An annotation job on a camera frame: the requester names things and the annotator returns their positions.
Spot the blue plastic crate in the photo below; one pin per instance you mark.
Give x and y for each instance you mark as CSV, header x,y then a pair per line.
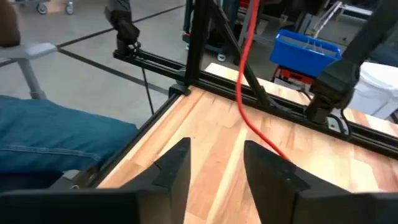
x,y
298,56

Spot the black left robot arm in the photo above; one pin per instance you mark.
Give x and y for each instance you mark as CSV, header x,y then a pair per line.
x,y
339,74

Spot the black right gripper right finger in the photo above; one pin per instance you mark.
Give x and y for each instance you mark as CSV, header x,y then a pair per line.
x,y
295,205

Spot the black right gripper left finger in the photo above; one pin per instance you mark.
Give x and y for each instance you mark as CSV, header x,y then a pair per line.
x,y
93,207

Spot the red toolbox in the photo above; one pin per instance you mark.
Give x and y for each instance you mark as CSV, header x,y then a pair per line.
x,y
292,76

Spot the grey chair armrest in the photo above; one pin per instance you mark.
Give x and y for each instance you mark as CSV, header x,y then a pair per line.
x,y
28,49

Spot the blue rounded fabric object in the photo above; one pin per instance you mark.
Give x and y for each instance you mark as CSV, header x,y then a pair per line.
x,y
62,137

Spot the black aluminium table frame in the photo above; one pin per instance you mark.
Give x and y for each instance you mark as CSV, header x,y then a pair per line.
x,y
199,46

